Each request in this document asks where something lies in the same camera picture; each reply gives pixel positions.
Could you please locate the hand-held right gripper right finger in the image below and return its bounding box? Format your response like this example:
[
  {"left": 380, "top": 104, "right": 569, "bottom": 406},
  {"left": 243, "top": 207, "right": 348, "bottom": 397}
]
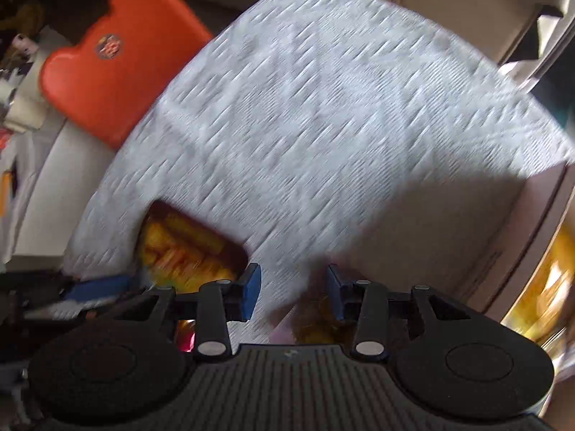
[{"left": 326, "top": 264, "right": 468, "bottom": 362}]

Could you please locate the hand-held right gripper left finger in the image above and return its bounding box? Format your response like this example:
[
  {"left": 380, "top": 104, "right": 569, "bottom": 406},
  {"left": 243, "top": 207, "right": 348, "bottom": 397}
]
[{"left": 114, "top": 263, "right": 262, "bottom": 362}]

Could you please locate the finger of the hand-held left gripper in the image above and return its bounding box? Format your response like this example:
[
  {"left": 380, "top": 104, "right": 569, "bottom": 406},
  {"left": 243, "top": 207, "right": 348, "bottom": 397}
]
[{"left": 60, "top": 273, "right": 147, "bottom": 302}]

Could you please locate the clear packet of yellow snack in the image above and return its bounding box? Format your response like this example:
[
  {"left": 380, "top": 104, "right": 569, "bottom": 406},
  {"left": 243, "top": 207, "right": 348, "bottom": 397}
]
[{"left": 272, "top": 294, "right": 360, "bottom": 347}]

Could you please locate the red packet of yellow snacks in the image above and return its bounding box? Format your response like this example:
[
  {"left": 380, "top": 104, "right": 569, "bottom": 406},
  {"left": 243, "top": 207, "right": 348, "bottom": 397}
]
[{"left": 136, "top": 201, "right": 250, "bottom": 353}]

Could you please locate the white cardboard box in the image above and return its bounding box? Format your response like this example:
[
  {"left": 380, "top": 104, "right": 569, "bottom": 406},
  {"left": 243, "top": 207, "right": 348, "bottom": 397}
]
[{"left": 467, "top": 161, "right": 575, "bottom": 355}]

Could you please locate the white textured tablecloth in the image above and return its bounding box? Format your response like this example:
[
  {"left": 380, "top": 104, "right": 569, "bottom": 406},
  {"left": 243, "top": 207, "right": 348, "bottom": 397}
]
[{"left": 63, "top": 0, "right": 575, "bottom": 351}]

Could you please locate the orange plastic chair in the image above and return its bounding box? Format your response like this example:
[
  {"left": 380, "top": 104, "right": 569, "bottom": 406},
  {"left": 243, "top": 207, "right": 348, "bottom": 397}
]
[{"left": 38, "top": 0, "right": 215, "bottom": 150}]

